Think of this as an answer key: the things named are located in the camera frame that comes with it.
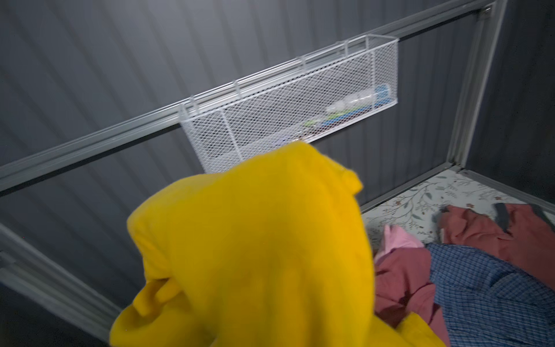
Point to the yellow cloth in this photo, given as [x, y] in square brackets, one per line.
[272, 252]

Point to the light pink cloth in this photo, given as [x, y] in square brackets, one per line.
[393, 238]

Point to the dusty rose grey-trimmed cloth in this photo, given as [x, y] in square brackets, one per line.
[521, 235]

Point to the blue checkered cloth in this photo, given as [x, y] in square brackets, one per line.
[489, 302]

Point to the floral table mat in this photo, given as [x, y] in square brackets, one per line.
[416, 206]

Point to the white wire mesh basket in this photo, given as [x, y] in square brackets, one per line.
[270, 114]

